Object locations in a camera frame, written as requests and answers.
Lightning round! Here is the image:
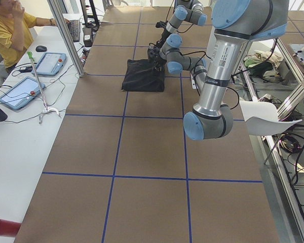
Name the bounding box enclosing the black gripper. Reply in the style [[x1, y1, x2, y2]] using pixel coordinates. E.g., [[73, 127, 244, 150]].
[[156, 27, 174, 47], [147, 47, 166, 72]]

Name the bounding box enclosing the black graphic t-shirt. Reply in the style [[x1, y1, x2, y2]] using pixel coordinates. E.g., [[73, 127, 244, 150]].
[[122, 59, 165, 92]]

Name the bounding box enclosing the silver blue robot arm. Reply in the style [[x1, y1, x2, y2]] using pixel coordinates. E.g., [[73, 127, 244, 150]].
[[148, 0, 289, 140], [155, 0, 207, 48]]

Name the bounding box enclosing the pile of clothes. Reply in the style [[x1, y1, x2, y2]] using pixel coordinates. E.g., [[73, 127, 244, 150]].
[[243, 50, 284, 77]]

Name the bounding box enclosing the black keyboard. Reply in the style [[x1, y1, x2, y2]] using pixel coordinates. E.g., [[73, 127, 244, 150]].
[[67, 20, 81, 42]]

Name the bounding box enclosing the brown paper table cover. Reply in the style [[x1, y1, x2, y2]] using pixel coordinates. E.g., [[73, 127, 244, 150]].
[[16, 7, 279, 242]]

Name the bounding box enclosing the white plastic chair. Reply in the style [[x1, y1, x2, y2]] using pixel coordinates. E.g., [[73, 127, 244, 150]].
[[240, 100, 302, 136]]

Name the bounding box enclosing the black computer mouse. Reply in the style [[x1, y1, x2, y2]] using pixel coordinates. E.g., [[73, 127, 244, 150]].
[[35, 45, 47, 52]]

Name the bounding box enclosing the metal reacher grabber tool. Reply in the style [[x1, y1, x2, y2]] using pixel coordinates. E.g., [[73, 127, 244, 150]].
[[27, 51, 62, 125]]

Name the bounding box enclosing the blue teach pendant tablet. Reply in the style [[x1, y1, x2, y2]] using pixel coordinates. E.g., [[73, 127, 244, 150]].
[[0, 77, 40, 110]]

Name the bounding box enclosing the person in yellow shirt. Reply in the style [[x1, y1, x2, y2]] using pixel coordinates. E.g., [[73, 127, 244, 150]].
[[0, 1, 57, 73]]

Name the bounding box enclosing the red cylinder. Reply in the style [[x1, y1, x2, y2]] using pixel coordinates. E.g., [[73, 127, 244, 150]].
[[0, 219, 21, 237]]

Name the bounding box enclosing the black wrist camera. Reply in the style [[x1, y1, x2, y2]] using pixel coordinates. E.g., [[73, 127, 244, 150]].
[[155, 21, 167, 28]]

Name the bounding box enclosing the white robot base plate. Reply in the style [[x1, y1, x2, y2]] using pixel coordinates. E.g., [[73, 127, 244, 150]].
[[190, 73, 199, 90]]

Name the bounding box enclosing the aluminium frame post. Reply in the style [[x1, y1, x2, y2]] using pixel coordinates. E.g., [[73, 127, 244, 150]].
[[47, 0, 84, 77]]

